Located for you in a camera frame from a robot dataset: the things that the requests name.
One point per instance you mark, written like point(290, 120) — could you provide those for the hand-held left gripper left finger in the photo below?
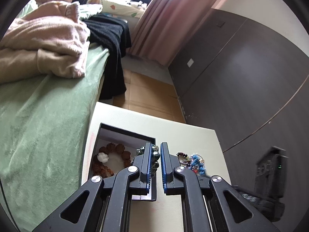
point(150, 166)

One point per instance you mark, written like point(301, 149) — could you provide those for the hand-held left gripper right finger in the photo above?
point(164, 171)

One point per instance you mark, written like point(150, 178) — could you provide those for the black jewelry box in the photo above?
point(125, 134)

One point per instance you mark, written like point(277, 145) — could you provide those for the blue bead ornament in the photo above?
point(196, 162)

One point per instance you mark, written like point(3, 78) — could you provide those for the dark brown wardrobe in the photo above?
point(241, 77)

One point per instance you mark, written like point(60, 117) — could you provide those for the white wardrobe label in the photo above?
point(190, 63)

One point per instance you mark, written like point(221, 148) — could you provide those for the green bed sheet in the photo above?
point(41, 125)

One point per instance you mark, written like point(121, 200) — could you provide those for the black knitted cloth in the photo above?
point(113, 43)

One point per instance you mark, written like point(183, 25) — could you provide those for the cream patterned pillow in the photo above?
point(120, 8)

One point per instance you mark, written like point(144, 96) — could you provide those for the light green cloth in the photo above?
point(90, 11)

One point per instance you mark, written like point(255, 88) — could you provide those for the pink fleece blanket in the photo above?
point(45, 36)

